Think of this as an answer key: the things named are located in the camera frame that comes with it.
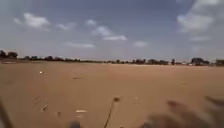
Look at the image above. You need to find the brown bare dirt ground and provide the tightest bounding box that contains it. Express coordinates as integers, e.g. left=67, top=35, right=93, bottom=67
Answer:
left=0, top=60, right=224, bottom=128

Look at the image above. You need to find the robot's own part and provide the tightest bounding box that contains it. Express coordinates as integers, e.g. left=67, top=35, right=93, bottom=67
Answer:
left=69, top=121, right=81, bottom=128

